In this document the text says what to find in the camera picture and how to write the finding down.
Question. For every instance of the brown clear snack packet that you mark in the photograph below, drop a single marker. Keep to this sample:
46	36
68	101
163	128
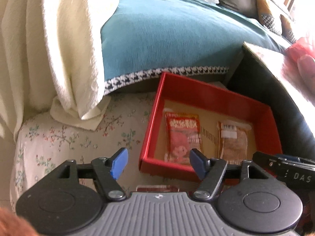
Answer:
233	141

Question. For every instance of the cream white blanket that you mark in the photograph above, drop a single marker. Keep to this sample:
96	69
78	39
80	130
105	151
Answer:
51	59

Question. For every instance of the teal sofa cover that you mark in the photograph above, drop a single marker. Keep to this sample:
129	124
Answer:
144	38

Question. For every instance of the glossy side table top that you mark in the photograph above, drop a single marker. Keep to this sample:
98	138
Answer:
284	70

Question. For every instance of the red cardboard box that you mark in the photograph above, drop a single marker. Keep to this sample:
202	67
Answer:
212	104

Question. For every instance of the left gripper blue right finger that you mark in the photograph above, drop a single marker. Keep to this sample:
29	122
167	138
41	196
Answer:
211	173

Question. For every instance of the red cartoon snack packet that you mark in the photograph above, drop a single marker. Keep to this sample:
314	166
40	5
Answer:
183	135

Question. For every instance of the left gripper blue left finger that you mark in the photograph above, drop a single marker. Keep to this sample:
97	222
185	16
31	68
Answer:
106	173

